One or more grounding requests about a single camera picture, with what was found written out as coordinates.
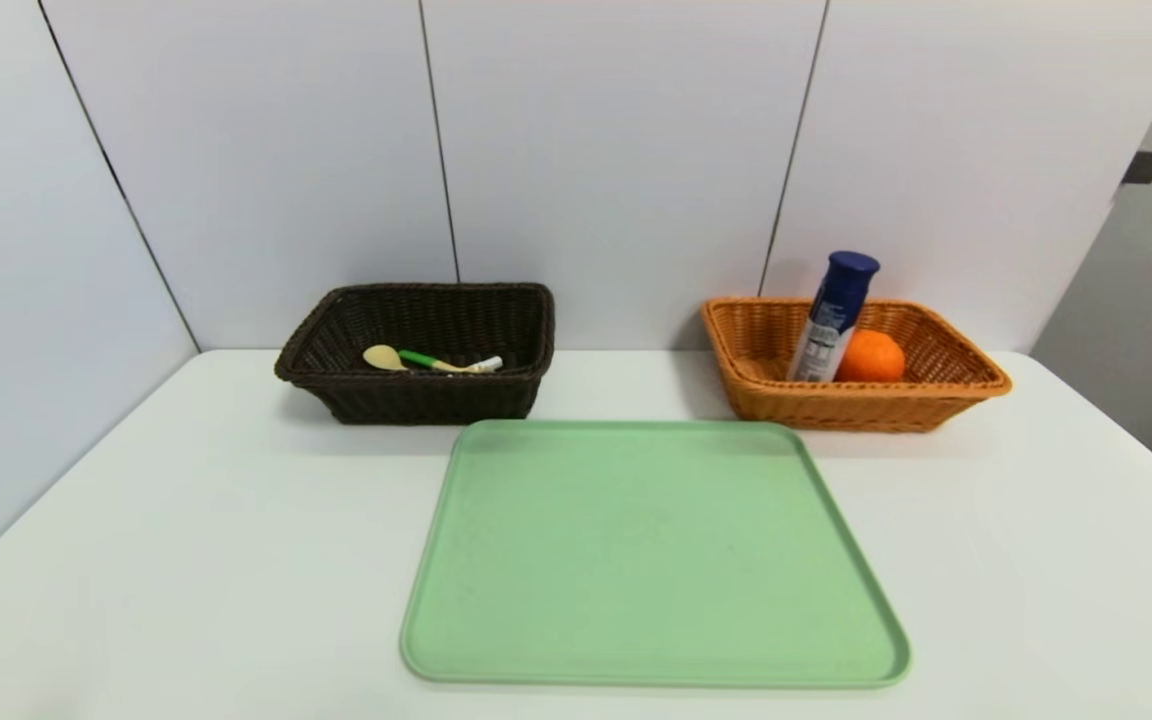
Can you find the light green plastic tray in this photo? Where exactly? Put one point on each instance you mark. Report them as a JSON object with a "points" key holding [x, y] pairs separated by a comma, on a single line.
{"points": [[656, 600]]}

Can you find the blue capped spray can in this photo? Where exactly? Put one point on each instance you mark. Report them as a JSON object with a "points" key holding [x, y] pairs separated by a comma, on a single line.
{"points": [[831, 320]]}

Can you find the orange wicker basket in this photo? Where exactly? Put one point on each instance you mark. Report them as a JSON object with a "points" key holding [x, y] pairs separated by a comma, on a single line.
{"points": [[866, 410]]}

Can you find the orange fruit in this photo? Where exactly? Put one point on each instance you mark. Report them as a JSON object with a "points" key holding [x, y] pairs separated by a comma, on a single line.
{"points": [[874, 357]]}

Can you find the white marker pen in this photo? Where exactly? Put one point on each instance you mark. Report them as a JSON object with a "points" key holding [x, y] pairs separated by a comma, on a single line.
{"points": [[488, 364]]}

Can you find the dark brown wicker basket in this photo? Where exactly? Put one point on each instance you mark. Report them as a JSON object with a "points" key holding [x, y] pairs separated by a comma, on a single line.
{"points": [[416, 400]]}

